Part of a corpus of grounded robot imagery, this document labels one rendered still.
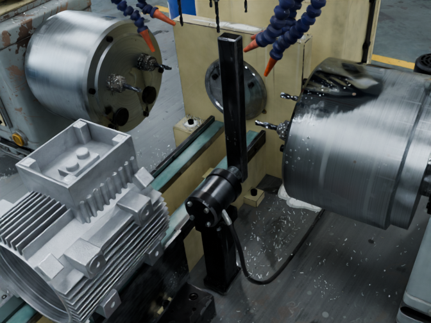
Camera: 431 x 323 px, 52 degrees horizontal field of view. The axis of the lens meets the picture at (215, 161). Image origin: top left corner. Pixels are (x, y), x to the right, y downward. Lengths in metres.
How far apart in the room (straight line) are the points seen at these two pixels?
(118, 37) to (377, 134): 0.56
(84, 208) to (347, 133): 0.37
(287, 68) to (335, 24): 0.14
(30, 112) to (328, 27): 0.69
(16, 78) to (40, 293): 0.53
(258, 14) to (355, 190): 0.49
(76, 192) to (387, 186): 0.41
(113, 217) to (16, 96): 0.55
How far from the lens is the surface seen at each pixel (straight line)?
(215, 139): 1.00
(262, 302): 0.82
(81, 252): 0.58
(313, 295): 0.84
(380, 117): 0.64
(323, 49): 0.97
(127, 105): 1.00
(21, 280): 0.74
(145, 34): 0.89
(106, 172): 0.60
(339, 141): 0.65
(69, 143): 0.68
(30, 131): 1.14
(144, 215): 0.62
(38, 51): 1.01
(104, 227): 0.61
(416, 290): 0.76
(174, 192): 0.91
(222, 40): 0.61
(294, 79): 0.87
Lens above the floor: 1.49
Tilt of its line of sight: 39 degrees down
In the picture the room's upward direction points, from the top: 6 degrees counter-clockwise
